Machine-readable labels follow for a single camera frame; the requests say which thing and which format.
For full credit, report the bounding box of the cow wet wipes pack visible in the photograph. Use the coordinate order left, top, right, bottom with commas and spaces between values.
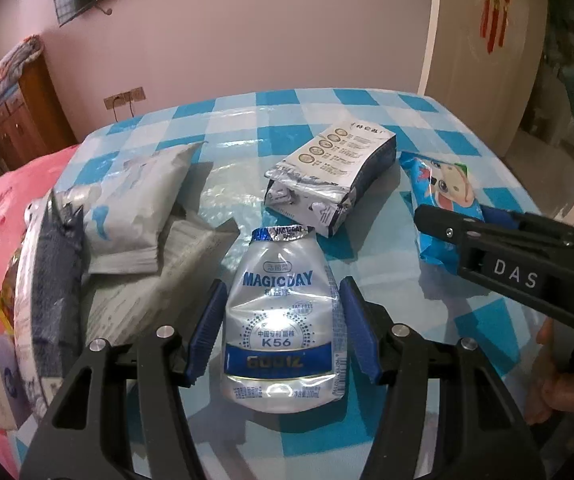
398, 152, 483, 274

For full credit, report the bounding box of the yellow green snack bag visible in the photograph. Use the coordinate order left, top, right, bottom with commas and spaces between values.
0, 246, 22, 335

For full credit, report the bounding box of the silver Magicday milk pouch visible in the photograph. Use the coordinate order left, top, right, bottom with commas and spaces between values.
222, 224, 348, 414

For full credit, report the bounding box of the dark blue white carton bag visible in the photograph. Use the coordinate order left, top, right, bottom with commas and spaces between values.
264, 117, 396, 237

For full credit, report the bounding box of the person right hand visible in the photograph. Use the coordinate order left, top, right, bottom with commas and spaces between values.
523, 318, 574, 425

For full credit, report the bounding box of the dark grey foil bag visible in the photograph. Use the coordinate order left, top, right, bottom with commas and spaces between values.
14, 192, 84, 418

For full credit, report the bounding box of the white room door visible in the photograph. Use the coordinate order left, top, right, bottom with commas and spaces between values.
418, 0, 547, 157

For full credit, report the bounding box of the grey white foil bag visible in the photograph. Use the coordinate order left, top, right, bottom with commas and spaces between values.
81, 212, 239, 346

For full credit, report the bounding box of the blue white checkered tablecloth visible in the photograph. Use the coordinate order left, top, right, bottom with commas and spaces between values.
11, 88, 548, 480

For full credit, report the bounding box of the brown wooden cabinet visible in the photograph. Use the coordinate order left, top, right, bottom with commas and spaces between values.
0, 54, 78, 170

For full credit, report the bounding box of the folded pink blanket stack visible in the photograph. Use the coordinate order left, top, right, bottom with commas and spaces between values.
0, 35, 43, 103

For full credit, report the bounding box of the wall power socket strip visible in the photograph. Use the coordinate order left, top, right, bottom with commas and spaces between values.
104, 87, 146, 110

